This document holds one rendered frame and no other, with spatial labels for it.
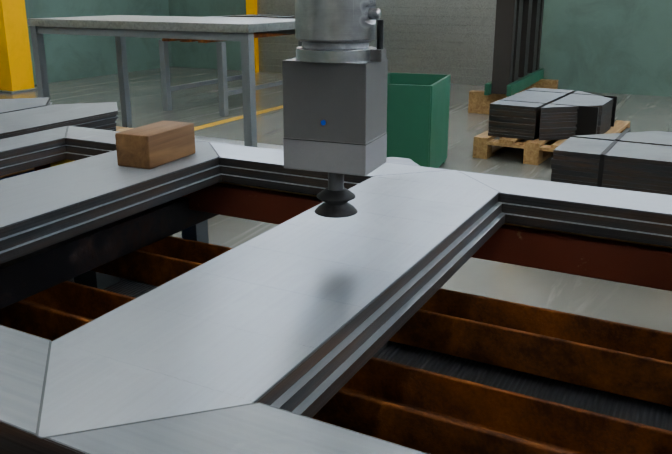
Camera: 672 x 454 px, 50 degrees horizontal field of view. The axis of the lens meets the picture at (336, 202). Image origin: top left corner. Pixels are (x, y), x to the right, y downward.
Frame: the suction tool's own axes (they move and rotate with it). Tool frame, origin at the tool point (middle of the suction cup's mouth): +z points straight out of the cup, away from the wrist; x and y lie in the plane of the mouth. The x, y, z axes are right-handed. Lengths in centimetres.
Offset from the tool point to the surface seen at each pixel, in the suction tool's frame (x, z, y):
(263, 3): -852, -5, 450
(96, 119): -57, 5, 77
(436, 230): -8.9, 3.8, -8.2
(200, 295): 15.8, 3.8, 6.1
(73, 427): 35.4, 3.8, 2.6
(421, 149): -344, 69, 84
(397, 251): -0.9, 3.8, -6.2
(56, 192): -5.6, 3.8, 41.2
